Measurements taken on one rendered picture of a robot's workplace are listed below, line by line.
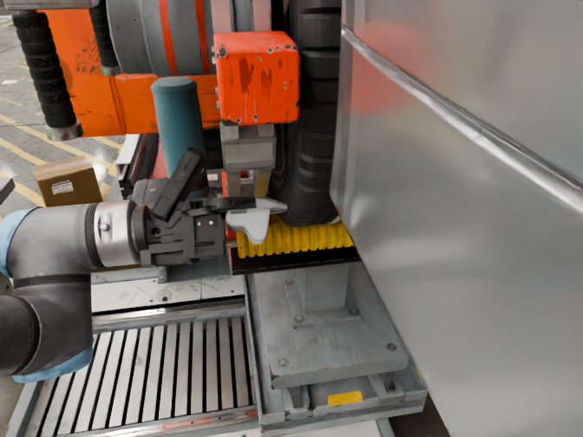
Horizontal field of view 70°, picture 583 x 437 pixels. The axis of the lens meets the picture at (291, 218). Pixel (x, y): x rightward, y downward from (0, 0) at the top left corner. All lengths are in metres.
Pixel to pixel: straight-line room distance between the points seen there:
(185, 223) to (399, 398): 0.62
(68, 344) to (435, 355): 0.47
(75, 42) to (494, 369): 1.16
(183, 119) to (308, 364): 0.56
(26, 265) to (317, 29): 0.44
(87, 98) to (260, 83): 0.90
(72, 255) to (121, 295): 0.78
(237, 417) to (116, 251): 0.57
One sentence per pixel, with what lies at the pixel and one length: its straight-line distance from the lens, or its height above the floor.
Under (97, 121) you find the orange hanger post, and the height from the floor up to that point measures 0.57.
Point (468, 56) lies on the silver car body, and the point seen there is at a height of 0.92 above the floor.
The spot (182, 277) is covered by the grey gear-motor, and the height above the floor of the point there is 0.09.
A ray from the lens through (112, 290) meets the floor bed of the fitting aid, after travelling 1.41.
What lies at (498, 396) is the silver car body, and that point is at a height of 0.81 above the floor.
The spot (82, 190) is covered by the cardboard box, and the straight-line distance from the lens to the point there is 2.01.
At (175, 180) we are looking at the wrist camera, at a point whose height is 0.68.
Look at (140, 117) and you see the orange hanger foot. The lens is 1.25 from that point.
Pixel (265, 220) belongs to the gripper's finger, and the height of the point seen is 0.63.
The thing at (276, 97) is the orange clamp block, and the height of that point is 0.84.
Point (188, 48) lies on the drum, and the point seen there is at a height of 0.83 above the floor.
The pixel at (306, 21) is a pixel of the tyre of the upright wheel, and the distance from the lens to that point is 0.43.
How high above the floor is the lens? 0.95
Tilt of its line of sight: 33 degrees down
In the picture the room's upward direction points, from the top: straight up
